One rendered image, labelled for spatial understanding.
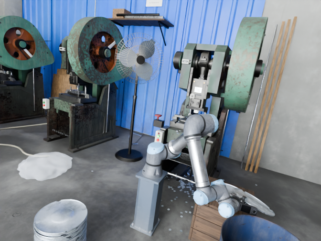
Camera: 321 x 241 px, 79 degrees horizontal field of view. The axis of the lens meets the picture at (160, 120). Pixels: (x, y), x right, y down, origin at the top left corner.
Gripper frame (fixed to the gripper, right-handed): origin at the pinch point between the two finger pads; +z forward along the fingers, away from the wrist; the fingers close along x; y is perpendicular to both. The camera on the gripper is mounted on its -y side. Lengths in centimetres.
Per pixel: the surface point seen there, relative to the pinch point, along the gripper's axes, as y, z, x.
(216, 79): 58, 24, -84
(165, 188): 82, 33, 36
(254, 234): -12.0, -15.3, 10.5
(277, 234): -21.7, -14.7, 4.7
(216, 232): 11.2, -2.1, 28.7
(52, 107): 266, -20, -2
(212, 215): 15.6, -6.0, 17.8
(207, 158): 45, 28, -12
